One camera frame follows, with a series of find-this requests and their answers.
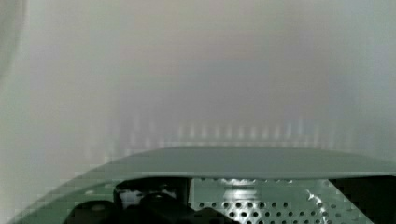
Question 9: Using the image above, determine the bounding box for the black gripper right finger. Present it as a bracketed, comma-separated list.
[330, 175, 396, 224]

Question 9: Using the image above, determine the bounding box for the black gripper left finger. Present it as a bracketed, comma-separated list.
[64, 177, 240, 224]

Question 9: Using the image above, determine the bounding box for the mint green strainer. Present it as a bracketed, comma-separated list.
[8, 147, 395, 224]

